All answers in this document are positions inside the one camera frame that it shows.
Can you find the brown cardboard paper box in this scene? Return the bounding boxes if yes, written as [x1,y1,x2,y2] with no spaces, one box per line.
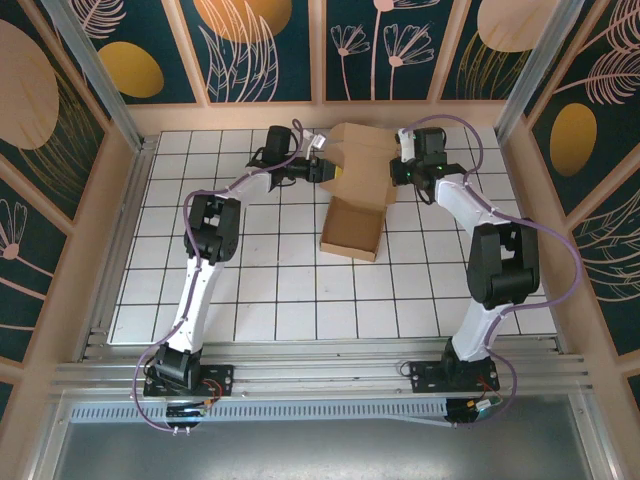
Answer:
[318,122,401,262]

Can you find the small controller circuit board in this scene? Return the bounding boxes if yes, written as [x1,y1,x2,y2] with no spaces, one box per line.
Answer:
[447,397,505,427]
[164,403,210,420]

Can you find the grey metal sheet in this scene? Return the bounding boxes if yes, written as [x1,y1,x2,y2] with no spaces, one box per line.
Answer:
[49,399,601,480]

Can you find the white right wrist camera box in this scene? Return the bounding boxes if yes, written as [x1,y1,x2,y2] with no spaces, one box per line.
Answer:
[396,127,417,164]

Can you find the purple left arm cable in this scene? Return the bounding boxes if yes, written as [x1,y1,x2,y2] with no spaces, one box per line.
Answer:
[130,118,314,432]

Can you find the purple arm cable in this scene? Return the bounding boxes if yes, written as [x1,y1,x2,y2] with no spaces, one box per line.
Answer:
[399,114,584,430]
[130,118,314,432]

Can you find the aluminium corner post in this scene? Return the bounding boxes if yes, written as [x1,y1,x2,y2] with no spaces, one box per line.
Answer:
[42,0,146,151]
[494,0,586,146]

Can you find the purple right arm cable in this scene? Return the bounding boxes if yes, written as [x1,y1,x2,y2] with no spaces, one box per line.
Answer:
[399,114,584,430]

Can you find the aluminium table frame rails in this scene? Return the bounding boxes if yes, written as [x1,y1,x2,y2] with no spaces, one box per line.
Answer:
[47,134,596,404]

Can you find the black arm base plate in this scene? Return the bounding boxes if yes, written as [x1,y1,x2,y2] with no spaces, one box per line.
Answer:
[143,364,235,399]
[409,360,500,394]

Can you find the grey slotted cable duct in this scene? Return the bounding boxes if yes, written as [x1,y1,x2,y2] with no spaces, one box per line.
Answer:
[69,397,454,427]

